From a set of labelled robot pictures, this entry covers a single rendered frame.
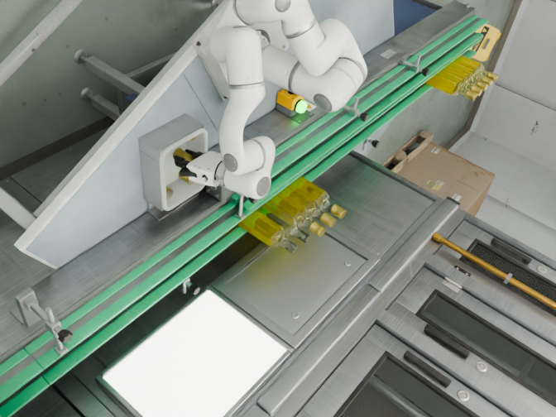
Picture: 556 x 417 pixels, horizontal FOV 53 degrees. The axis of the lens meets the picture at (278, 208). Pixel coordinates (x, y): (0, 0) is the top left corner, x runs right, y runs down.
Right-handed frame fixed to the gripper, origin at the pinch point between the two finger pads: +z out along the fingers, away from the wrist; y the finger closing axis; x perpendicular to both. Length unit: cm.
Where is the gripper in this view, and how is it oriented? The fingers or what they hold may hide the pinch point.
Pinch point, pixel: (185, 159)
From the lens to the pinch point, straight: 157.6
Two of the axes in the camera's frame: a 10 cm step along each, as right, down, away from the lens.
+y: 6.3, -4.8, 6.1
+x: -0.9, -8.3, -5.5
